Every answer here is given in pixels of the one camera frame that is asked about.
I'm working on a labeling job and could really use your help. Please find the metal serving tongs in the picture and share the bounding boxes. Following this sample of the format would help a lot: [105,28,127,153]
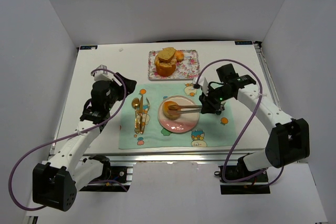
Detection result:
[166,104,226,116]

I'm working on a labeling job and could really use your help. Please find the orange glazed donut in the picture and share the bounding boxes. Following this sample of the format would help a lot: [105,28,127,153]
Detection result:
[162,101,181,120]

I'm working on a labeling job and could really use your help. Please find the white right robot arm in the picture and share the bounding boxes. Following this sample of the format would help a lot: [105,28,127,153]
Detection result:
[193,60,310,176]

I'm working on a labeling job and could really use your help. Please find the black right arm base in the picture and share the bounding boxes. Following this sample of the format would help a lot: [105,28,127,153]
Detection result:
[214,157,270,195]

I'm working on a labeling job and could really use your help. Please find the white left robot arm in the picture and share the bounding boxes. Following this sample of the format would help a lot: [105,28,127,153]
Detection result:
[32,71,136,211]

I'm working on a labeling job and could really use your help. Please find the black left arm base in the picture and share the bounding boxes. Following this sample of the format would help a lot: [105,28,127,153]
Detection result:
[80,155,131,192]

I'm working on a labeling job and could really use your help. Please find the large sugared bread loaf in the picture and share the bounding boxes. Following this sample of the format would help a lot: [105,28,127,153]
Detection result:
[154,56,177,77]

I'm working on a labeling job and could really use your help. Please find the sliced herb bread piece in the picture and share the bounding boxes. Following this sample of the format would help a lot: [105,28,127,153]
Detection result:
[157,47,176,62]

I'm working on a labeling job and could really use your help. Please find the gold spoon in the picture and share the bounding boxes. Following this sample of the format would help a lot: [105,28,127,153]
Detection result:
[131,98,140,131]

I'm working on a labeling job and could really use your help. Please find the gold knife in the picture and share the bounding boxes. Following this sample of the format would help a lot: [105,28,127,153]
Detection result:
[139,95,143,134]

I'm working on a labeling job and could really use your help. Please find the pink white ceramic plate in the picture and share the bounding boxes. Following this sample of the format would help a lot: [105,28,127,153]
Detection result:
[157,95,200,133]

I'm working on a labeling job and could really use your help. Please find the floral rectangular tray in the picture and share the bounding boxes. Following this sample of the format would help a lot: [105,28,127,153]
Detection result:
[148,50,201,81]

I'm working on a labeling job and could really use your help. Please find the mint cartoon placemat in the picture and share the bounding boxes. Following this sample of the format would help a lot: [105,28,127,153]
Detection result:
[119,82,237,150]

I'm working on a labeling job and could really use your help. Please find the blue left corner label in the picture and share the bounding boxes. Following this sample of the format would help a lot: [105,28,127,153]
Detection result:
[79,45,98,50]

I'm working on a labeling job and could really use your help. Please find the blue corner label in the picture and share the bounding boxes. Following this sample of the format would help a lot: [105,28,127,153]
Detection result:
[79,45,98,50]
[234,40,253,46]

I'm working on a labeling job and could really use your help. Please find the small round bun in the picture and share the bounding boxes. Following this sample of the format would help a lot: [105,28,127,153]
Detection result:
[174,50,184,62]

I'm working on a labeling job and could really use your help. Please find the blue right corner label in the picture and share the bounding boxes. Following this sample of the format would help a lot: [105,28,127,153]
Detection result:
[234,40,253,46]

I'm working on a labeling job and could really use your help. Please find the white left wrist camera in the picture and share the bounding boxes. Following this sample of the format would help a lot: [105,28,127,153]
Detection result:
[91,65,112,81]

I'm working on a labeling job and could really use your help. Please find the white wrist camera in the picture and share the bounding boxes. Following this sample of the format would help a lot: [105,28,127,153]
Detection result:
[91,65,112,81]
[192,76,208,96]

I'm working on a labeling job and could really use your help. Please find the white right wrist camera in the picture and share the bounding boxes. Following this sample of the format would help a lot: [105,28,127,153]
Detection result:
[192,76,208,96]

